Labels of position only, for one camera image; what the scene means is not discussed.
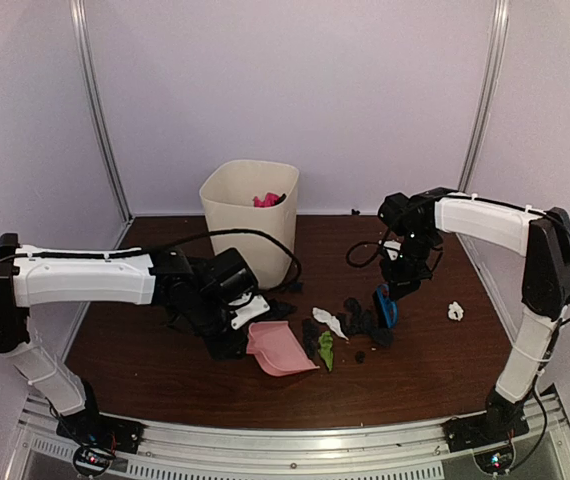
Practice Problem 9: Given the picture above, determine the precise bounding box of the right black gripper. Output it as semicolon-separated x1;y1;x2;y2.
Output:
381;229;439;300

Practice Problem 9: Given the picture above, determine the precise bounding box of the blue hand brush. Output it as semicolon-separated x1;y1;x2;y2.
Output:
372;284;399;329

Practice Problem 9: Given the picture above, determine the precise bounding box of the pink plastic dustpan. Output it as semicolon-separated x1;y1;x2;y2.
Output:
246;321;319;377

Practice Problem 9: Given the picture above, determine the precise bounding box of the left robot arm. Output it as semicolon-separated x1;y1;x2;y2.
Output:
0;234;269;444

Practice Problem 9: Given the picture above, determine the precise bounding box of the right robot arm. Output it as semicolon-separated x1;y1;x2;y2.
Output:
378;188;570;442

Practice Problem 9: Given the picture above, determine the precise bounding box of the white paper scrap right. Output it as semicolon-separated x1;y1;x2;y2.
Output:
447;301;464;322

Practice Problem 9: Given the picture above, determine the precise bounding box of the white paper scrap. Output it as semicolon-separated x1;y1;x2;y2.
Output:
447;301;464;322
312;307;349;341

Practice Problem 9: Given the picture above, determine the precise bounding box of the black paper scrap left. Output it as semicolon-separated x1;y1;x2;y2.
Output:
266;299;297;321

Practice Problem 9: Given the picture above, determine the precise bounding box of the black paper scrap front-left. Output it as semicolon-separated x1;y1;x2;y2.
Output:
337;297;394;348

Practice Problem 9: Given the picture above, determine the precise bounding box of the white paper scrap front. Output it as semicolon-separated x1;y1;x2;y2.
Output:
312;307;349;341

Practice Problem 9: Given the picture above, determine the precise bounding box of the small black paper scrap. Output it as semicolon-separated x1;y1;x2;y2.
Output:
355;351;366;364

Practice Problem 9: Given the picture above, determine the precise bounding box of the black paper scrap front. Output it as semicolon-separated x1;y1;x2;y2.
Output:
302;318;320;360

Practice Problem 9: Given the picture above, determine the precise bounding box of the green paper scrap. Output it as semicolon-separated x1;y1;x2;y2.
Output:
318;331;334;372

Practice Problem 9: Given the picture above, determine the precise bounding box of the cream plastic waste bin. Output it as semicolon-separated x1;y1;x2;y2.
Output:
199;159;300;289

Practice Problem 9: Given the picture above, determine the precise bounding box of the pink paper scrap left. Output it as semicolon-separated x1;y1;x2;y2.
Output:
253;192;287;208

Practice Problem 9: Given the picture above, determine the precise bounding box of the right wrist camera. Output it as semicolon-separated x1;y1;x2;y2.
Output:
382;240;401;261

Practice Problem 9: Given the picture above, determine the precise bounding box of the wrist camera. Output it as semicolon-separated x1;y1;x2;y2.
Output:
382;240;401;261
229;293;270;330

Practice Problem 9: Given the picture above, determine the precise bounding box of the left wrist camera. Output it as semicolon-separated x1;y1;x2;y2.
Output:
229;293;270;330

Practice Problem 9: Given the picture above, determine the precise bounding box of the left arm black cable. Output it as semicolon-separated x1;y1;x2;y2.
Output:
14;228;302;291

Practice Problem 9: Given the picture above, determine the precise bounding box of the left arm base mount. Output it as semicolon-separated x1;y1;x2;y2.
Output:
56;380;144;454

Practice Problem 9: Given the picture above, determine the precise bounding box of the aluminium front rail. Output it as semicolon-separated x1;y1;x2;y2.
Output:
0;393;570;479

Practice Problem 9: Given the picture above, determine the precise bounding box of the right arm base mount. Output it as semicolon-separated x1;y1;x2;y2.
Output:
442;400;529;453

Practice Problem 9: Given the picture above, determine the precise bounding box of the right frame post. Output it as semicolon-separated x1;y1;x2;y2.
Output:
454;0;511;194

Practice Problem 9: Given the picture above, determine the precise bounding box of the frame post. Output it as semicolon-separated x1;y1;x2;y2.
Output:
454;0;511;194
69;0;133;223

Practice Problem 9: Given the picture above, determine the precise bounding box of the left frame post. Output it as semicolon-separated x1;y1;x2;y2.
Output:
69;0;133;223

